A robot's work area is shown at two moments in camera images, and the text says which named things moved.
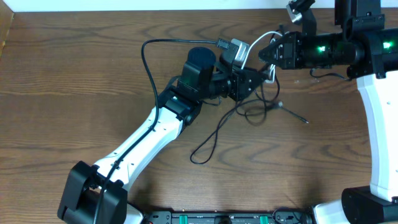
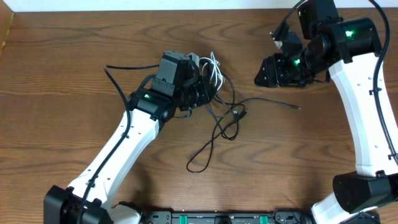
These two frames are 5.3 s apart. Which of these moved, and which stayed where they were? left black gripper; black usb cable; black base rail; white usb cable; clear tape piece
Moved: left black gripper; white usb cable; black usb cable
Stayed: black base rail; clear tape piece
